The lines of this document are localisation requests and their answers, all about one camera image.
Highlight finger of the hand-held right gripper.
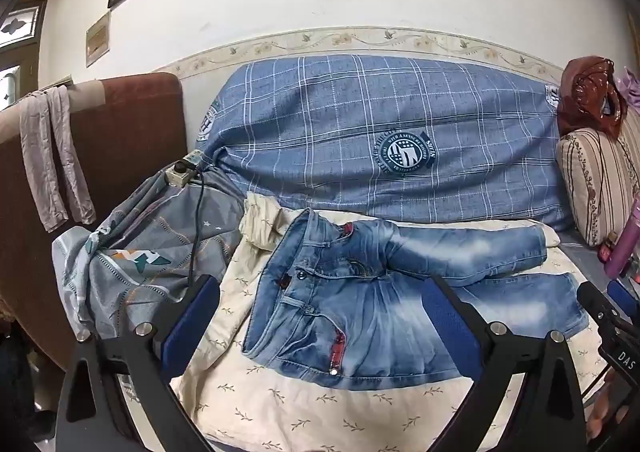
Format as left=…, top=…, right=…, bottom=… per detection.
left=606, top=279, right=640, bottom=320
left=576, top=282, right=636, bottom=333

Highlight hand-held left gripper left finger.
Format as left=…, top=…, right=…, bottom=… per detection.
left=55, top=274, right=221, bottom=452

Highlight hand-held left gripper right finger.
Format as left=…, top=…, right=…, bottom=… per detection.
left=421, top=276, right=587, bottom=452

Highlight blue denim pants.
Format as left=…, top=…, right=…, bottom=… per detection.
left=241, top=208, right=591, bottom=379

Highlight person's right hand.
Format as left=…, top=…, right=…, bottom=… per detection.
left=585, top=371, right=617, bottom=439

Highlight small red jar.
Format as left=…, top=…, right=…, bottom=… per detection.
left=598, top=231, right=621, bottom=263

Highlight purple bottle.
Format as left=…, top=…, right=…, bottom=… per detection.
left=603, top=197, right=640, bottom=279

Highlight grey patterned bedsheet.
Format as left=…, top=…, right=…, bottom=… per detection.
left=51, top=167, right=246, bottom=403

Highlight striped floral pillow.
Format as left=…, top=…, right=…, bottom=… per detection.
left=556, top=106, right=640, bottom=247

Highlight cream leaf-print blanket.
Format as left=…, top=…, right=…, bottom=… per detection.
left=170, top=192, right=608, bottom=452

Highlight beige power strip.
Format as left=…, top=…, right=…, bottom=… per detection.
left=166, top=152, right=203, bottom=189

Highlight brown headboard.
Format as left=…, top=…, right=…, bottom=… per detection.
left=0, top=72, right=187, bottom=373

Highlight brown headscarf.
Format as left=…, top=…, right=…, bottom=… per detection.
left=556, top=56, right=628, bottom=139

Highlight purple cloth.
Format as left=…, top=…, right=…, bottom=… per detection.
left=616, top=66, right=640, bottom=107

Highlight grey hanging cloth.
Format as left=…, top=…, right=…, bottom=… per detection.
left=19, top=86, right=97, bottom=233

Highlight blue plaid quilt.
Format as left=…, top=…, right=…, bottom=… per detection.
left=195, top=53, right=576, bottom=231

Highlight small framed picture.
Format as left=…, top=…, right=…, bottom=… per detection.
left=85, top=10, right=112, bottom=68

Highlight wooden door with glass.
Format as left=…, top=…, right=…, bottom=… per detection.
left=0, top=0, right=52, bottom=112

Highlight black power cable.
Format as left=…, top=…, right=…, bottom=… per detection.
left=187, top=172, right=207, bottom=287

